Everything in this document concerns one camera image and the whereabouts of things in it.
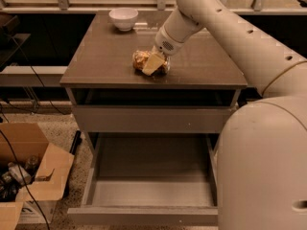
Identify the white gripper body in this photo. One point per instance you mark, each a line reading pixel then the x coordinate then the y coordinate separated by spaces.
pixel 164 44

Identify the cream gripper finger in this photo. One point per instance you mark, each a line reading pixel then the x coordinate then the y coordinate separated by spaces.
pixel 152 64

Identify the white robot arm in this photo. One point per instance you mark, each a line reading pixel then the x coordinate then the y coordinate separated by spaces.
pixel 262 149

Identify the grey drawer cabinet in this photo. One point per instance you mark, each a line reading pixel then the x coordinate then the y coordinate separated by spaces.
pixel 202 75

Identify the closed grey top drawer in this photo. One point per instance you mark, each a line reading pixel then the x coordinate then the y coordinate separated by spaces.
pixel 92 118

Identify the open grey middle drawer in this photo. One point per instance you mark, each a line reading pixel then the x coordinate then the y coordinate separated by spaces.
pixel 150 179

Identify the white ceramic bowl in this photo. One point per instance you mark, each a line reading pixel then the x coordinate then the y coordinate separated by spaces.
pixel 123 18

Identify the black bar on floor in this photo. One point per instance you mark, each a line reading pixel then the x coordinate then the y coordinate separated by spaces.
pixel 76 142

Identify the open cardboard box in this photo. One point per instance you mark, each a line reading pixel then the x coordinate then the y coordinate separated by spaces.
pixel 36 202

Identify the bottles in cardboard box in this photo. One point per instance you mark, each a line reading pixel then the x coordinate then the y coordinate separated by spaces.
pixel 16 176

